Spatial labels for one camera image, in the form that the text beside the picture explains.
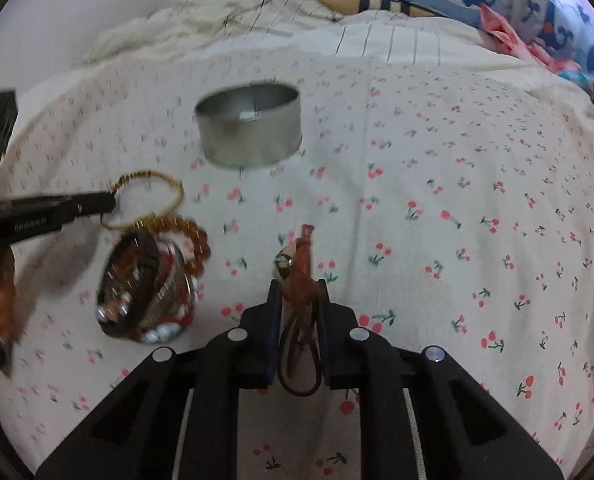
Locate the white bead bracelet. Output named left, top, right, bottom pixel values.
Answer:
left=139, top=321, right=184, bottom=346

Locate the brown leather cord bracelet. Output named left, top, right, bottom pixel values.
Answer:
left=274, top=224, right=324, bottom=396

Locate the thin black cable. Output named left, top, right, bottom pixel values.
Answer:
left=147, top=0, right=343, bottom=36

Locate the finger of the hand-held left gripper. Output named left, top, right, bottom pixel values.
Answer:
left=59, top=191, right=116, bottom=221

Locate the pink cloth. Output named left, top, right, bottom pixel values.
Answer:
left=480, top=4, right=585, bottom=77

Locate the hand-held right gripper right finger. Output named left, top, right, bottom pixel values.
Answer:
left=317, top=277, right=563, bottom=480

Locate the dark wide bangle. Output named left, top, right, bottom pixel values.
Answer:
left=95, top=234, right=162, bottom=340

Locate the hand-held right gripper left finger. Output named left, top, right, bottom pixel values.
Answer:
left=34, top=279, right=284, bottom=480

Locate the amber bead bracelet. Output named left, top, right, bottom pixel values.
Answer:
left=154, top=215, right=212, bottom=278

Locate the round metal tin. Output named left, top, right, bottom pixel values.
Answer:
left=194, top=81, right=304, bottom=168

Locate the cherry print bed sheet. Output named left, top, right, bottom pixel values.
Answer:
left=0, top=50, right=594, bottom=480

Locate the gold wire bracelet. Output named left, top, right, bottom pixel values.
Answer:
left=99, top=170, right=185, bottom=233

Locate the wooden bed frame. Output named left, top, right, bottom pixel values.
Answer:
left=317, top=0, right=458, bottom=18

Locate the cream striped blanket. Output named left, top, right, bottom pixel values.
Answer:
left=79, top=0, right=483, bottom=71

